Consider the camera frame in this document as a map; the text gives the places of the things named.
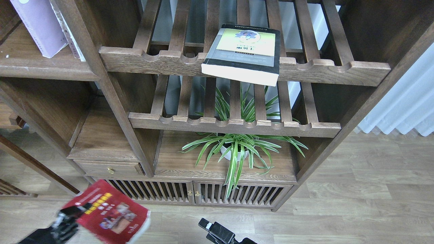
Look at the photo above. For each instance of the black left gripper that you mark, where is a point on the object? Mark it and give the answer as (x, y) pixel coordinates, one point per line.
(61, 230)

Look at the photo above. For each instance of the dark wooden bookshelf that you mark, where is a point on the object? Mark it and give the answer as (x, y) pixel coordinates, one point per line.
(141, 94)

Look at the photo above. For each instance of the yellow and black book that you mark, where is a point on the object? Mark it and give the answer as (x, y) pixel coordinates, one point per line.
(244, 53)

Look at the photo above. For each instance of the upright books on left shelf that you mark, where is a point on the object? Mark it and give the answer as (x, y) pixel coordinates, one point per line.
(77, 53)

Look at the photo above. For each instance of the green spider plant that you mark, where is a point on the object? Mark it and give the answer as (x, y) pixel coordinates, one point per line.
(240, 146)

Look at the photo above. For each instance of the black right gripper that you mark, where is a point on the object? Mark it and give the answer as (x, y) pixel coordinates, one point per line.
(218, 234)

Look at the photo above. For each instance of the red cover book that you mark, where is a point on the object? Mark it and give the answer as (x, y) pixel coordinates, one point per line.
(113, 218)

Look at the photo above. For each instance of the white and purple book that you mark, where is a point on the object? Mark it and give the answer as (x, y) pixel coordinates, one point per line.
(41, 22)

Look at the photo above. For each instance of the white curtain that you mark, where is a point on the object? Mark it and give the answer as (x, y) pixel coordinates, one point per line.
(409, 105)

